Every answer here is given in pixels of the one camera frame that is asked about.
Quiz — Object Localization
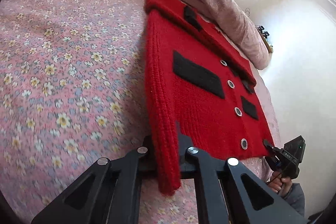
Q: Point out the wooden side ledge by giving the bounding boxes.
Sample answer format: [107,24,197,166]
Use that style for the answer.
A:
[258,31,273,53]

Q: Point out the person's right hand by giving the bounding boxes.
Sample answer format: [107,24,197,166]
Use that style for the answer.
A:
[267,171,293,197]

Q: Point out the red knit cardigan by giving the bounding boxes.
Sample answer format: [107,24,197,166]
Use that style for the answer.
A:
[145,0,273,194]

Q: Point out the grey right sleeve forearm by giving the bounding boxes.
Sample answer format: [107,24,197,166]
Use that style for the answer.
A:
[282,183,305,217]

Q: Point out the dark items on ledge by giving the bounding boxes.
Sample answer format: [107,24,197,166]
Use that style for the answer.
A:
[256,25,269,39]

